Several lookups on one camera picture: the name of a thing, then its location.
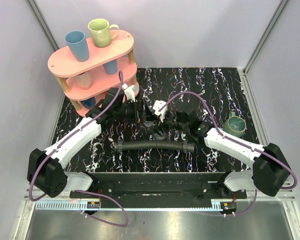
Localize black corrugated hose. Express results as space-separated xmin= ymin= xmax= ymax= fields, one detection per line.
xmin=114 ymin=139 xmax=196 ymax=153

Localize green ceramic mug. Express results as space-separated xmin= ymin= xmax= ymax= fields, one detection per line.
xmin=88 ymin=18 xmax=120 ymax=48

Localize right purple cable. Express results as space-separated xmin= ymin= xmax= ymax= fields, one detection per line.
xmin=158 ymin=91 xmax=298 ymax=190

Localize purple cable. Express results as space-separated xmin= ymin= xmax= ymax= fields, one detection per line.
xmin=158 ymin=91 xmax=298 ymax=190
xmin=28 ymin=70 xmax=125 ymax=203

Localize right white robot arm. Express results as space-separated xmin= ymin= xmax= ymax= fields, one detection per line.
xmin=146 ymin=111 xmax=291 ymax=199

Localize blue cup middle shelf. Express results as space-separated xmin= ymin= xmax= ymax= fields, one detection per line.
xmin=103 ymin=59 xmax=118 ymax=75

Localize teal ceramic cup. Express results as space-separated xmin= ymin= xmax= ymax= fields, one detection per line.
xmin=222 ymin=111 xmax=247 ymax=138

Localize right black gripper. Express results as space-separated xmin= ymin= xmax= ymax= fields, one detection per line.
xmin=148 ymin=110 xmax=189 ymax=137

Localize pink three-tier wooden shelf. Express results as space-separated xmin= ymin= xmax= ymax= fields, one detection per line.
xmin=47 ymin=30 xmax=138 ymax=117

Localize dark blue cup bottom shelf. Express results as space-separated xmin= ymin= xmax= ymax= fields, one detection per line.
xmin=81 ymin=97 xmax=96 ymax=110

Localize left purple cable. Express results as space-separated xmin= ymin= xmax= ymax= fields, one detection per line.
xmin=28 ymin=70 xmax=125 ymax=203

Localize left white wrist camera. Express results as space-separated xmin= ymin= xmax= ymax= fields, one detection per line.
xmin=121 ymin=84 xmax=139 ymax=102

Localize clear plastic canister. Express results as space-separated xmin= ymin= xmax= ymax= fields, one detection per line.
xmin=143 ymin=119 xmax=162 ymax=132

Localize blue plastic tumbler on top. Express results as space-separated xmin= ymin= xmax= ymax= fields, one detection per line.
xmin=64 ymin=30 xmax=90 ymax=62

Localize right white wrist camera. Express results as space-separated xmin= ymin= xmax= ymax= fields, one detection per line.
xmin=152 ymin=100 xmax=167 ymax=114

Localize white faceted cup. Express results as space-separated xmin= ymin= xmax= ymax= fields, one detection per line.
xmin=75 ymin=71 xmax=93 ymax=90

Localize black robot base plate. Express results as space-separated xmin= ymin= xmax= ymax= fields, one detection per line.
xmin=70 ymin=172 xmax=247 ymax=211

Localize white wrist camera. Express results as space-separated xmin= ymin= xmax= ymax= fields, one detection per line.
xmin=152 ymin=100 xmax=167 ymax=114
xmin=121 ymin=84 xmax=139 ymax=102

